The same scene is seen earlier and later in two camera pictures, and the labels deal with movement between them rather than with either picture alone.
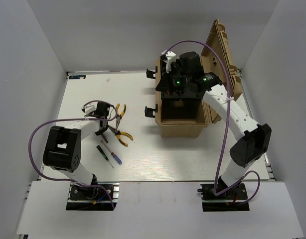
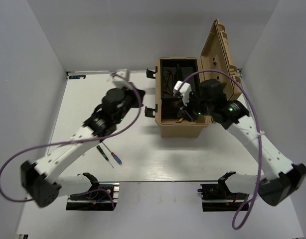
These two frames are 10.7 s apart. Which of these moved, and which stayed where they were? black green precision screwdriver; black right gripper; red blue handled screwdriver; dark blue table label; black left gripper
Moved: black right gripper; black left gripper
Stayed: dark blue table label; black green precision screwdriver; red blue handled screwdriver
